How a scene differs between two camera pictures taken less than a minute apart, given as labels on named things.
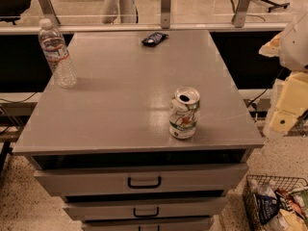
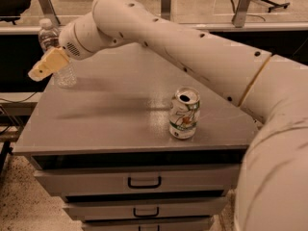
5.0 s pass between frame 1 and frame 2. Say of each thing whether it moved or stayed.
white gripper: moved
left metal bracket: stayed
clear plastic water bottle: stayed
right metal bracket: stayed
